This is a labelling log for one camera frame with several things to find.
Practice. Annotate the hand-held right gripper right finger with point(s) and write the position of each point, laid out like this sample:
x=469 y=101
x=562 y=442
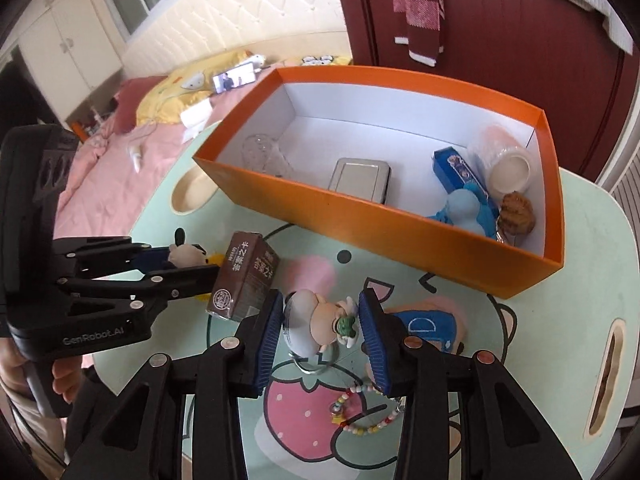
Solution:
x=372 y=340

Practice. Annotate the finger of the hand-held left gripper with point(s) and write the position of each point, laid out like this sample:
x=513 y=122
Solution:
x=100 y=257
x=170 y=284

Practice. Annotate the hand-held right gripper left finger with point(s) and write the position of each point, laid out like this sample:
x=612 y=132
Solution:
x=267 y=345

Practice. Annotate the black and white plush toy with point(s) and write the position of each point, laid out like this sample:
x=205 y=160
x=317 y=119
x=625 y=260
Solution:
x=185 y=255

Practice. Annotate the orange cardboard box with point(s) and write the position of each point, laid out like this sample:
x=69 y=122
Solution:
x=375 y=225

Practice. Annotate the clear glass cup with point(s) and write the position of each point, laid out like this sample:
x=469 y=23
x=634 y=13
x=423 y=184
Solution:
x=260 y=152

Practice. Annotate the blue toy figurine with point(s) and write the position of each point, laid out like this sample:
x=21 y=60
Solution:
x=465 y=210

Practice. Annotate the person's left forearm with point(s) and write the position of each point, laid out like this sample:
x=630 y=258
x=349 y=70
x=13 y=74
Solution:
x=25 y=435

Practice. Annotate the green cartoon printed desktop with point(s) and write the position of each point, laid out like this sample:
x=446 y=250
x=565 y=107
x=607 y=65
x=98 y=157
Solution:
x=540 y=340

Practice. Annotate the person's left hand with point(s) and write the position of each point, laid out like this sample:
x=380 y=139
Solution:
x=66 y=377

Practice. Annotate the brown bear plush toy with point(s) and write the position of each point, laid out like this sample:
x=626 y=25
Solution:
x=425 y=327

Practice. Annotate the brown milk carton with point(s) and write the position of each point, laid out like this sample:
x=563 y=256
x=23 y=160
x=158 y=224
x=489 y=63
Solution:
x=240 y=280

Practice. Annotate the pink blanket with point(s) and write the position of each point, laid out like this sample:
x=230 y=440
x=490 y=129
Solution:
x=125 y=180

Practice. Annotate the pink pillow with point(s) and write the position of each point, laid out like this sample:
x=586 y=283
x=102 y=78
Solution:
x=130 y=105

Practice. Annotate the white wardrobe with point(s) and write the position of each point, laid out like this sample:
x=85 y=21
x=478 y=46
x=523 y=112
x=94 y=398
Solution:
x=65 y=45

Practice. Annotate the silver metal tin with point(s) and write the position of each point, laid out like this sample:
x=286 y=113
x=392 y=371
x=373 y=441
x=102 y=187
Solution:
x=359 y=180

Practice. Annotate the yellow pillow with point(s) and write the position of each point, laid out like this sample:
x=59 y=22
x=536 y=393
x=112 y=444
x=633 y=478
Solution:
x=165 y=95

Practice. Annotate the smartphone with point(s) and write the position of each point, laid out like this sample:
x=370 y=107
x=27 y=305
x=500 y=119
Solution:
x=235 y=78

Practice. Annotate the clear tape roll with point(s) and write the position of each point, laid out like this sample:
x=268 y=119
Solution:
x=505 y=160

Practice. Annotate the cream padded headboard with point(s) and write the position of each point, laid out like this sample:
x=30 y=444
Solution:
x=240 y=5

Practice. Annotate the white slatted panel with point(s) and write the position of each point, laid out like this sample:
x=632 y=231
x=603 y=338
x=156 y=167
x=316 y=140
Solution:
x=625 y=195

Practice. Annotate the dark red door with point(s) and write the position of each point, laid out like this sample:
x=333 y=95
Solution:
x=500 y=60

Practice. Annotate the red and white scarf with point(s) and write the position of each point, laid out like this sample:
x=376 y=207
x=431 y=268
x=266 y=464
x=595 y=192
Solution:
x=420 y=10

